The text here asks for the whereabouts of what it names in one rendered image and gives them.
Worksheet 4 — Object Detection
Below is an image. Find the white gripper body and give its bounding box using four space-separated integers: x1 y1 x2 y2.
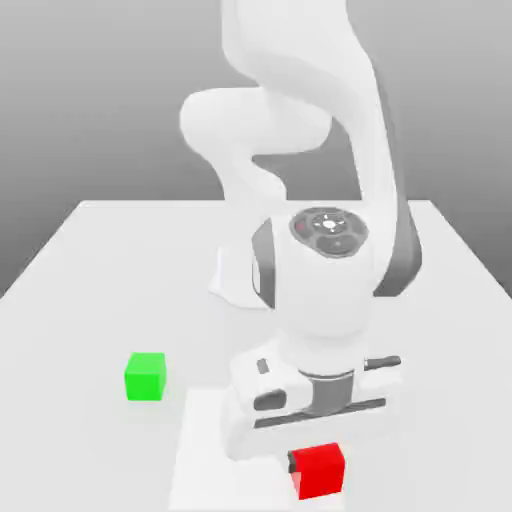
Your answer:
220 393 391 462

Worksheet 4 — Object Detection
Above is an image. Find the small red cube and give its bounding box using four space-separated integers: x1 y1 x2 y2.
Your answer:
287 442 346 501

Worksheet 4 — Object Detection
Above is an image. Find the small green cube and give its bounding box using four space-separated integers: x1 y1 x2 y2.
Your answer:
124 351 167 402

